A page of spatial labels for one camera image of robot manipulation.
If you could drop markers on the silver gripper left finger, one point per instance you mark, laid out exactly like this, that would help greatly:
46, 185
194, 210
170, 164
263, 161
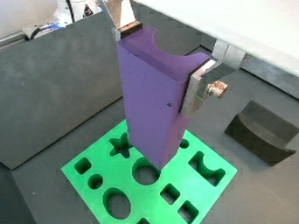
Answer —
124, 23

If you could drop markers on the dark grey mat panel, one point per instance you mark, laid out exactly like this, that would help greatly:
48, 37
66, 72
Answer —
57, 80

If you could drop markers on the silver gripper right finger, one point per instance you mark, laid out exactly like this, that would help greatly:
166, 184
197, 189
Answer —
205, 80

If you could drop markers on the purple arch block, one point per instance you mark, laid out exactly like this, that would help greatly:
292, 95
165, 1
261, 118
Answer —
153, 81

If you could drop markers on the aluminium frame rail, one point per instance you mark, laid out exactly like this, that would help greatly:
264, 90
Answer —
28, 33

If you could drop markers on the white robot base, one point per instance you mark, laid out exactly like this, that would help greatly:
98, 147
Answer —
73, 10

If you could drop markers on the green shape sorter board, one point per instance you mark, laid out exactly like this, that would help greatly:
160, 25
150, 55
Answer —
125, 191

